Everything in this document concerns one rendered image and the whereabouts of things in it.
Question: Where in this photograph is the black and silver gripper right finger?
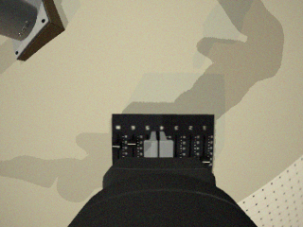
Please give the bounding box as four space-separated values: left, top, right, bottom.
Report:
158 131 173 158

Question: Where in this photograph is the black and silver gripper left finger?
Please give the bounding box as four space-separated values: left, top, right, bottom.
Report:
144 131 158 157

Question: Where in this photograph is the black lighting desk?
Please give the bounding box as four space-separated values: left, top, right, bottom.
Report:
112 113 214 171

